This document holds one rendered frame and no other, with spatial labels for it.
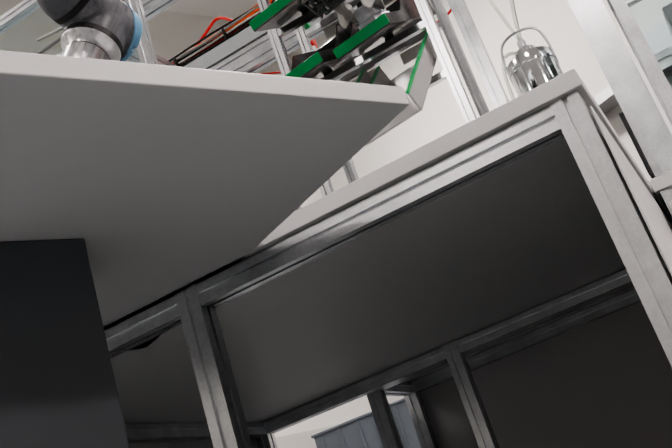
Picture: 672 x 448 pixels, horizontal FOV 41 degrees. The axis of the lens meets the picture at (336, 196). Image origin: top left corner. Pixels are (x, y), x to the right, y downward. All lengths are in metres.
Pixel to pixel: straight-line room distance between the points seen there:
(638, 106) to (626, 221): 1.46
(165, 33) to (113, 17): 6.19
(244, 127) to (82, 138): 0.20
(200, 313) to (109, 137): 0.57
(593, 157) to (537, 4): 4.99
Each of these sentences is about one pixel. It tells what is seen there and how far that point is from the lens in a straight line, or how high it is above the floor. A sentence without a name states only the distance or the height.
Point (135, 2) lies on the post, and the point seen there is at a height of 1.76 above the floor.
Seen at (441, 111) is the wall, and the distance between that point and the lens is 6.83.
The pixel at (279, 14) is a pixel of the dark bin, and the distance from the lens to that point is 1.86.
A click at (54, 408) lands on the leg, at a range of 1.19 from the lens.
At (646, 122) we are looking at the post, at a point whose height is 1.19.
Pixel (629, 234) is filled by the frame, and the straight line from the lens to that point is 1.31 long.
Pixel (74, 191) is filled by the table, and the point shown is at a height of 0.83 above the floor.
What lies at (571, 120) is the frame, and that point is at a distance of 1.36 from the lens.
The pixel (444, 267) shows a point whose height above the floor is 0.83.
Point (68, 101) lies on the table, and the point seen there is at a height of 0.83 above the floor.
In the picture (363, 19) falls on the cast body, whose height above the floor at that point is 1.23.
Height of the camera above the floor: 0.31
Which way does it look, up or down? 22 degrees up
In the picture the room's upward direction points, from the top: 19 degrees counter-clockwise
